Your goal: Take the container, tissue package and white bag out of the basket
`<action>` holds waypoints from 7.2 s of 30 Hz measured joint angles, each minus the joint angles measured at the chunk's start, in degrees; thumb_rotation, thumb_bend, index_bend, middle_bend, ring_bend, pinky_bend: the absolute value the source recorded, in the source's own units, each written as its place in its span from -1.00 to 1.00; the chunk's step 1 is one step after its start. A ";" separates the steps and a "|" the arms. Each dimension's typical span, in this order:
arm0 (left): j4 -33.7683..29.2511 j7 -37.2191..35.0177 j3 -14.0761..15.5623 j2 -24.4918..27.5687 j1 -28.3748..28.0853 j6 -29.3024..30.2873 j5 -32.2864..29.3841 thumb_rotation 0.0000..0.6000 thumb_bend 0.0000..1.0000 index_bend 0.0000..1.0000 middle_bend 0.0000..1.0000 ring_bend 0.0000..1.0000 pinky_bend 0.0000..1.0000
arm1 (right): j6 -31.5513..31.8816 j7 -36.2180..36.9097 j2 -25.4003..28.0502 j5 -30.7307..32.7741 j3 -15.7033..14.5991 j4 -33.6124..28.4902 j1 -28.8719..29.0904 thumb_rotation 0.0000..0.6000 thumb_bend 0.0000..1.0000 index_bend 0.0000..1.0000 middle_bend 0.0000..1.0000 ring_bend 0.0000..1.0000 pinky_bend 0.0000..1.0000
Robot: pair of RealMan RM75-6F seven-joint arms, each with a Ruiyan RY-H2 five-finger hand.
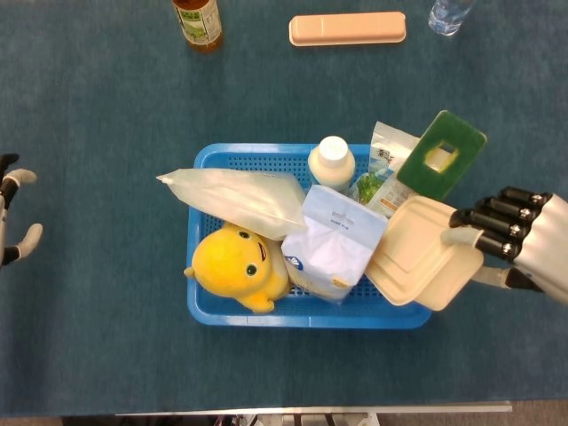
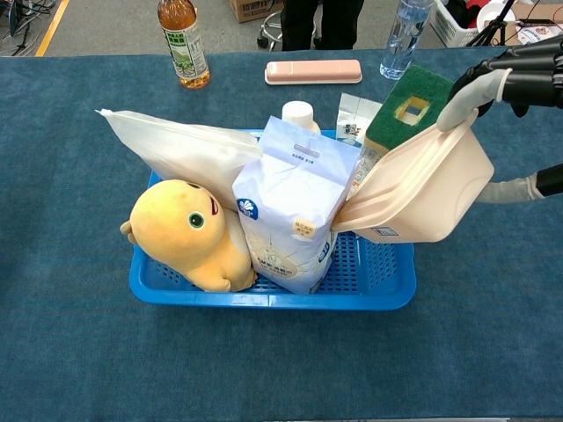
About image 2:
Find white and blue pouch bag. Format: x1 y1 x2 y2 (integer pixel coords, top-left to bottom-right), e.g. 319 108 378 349
231 115 362 295

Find pink long plastic case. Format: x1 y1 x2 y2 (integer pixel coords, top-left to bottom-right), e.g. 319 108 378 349
264 59 363 86

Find white milk bottle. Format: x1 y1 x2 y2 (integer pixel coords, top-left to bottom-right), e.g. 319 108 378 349
281 100 322 135

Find chrome stool base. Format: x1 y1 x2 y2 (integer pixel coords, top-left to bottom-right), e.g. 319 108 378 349
257 11 285 49

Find blue perforated plastic basket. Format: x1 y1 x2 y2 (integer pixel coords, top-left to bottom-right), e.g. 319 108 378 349
128 128 418 311

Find black floor cables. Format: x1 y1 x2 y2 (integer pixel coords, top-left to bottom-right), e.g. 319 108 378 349
0 0 58 56

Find yellow plush toy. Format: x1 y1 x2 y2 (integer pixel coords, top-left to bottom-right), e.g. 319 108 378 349
121 178 260 293

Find green yellow sponge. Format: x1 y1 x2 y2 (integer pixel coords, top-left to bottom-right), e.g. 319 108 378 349
363 65 457 153

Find silver green snack packet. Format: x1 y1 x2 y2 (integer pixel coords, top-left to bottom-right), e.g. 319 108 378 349
336 92 388 194

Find printed cardboard box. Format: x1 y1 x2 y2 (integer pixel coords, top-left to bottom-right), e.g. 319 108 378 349
227 0 285 24

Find clear water bottle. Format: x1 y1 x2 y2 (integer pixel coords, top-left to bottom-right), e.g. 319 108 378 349
379 0 435 81

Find beige lunch box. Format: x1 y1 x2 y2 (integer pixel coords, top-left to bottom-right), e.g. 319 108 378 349
330 108 495 244

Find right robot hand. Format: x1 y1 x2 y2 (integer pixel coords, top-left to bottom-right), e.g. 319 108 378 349
437 34 563 206

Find white plastic laundry basket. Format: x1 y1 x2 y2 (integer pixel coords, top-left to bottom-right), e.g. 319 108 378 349
433 0 485 48

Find amber tea bottle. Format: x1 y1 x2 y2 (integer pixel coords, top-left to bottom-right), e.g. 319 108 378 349
157 0 211 91

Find black tripod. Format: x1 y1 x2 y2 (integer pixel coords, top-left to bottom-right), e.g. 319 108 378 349
465 0 518 47

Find white translucent zip bag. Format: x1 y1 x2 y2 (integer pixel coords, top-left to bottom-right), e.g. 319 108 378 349
94 108 264 211

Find person in black trousers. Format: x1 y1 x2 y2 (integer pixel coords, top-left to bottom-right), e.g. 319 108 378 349
281 0 365 52

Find teal table cloth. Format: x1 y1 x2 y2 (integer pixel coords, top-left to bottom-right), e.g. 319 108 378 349
0 47 563 418

